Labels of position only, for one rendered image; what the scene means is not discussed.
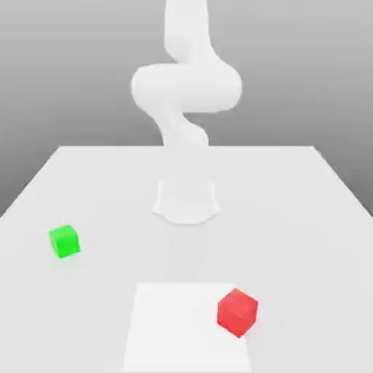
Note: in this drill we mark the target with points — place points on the small green cube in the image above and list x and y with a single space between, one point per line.
64 242

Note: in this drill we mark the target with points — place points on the small red cube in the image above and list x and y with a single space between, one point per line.
236 313

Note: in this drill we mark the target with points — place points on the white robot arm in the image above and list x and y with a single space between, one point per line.
186 87

